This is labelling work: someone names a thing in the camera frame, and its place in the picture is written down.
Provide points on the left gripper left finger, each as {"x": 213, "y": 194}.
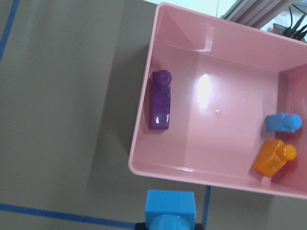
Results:
{"x": 139, "y": 226}

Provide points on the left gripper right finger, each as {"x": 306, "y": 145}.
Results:
{"x": 199, "y": 226}

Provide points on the long blue toy block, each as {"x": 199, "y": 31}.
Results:
{"x": 170, "y": 210}

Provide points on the orange toy block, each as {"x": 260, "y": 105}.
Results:
{"x": 273, "y": 156}

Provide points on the small blue toy block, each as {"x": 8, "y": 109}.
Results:
{"x": 283, "y": 122}

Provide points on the purple toy block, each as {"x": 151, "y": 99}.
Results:
{"x": 160, "y": 100}

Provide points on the pink plastic box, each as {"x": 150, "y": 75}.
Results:
{"x": 226, "y": 78}

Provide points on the black orange connector box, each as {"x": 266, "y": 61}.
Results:
{"x": 293, "y": 31}

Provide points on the aluminium frame post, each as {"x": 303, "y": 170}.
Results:
{"x": 255, "y": 13}

